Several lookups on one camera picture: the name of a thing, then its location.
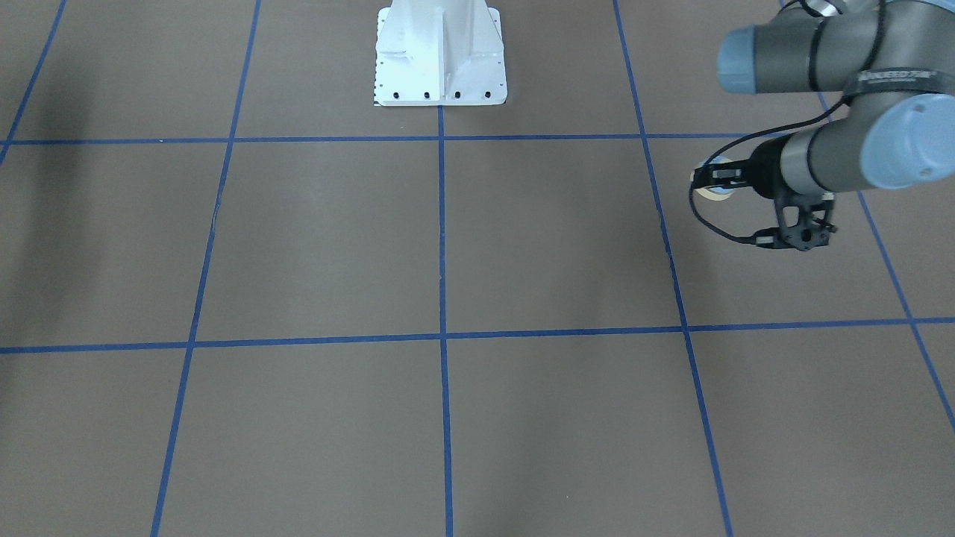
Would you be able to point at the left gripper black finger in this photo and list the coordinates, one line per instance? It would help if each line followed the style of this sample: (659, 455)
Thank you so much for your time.
(726, 175)

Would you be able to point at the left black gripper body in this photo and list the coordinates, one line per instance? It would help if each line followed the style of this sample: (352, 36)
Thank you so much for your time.
(762, 169)

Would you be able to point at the blue service bell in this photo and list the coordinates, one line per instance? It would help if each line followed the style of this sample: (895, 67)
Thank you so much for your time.
(715, 193)

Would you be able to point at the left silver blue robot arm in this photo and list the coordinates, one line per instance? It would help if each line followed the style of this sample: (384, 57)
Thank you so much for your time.
(891, 63)

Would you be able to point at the brown paper table cover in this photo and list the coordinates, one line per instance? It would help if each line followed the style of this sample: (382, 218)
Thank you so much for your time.
(238, 299)

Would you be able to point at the white pedestal column base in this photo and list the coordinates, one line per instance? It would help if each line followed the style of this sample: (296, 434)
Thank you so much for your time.
(439, 54)

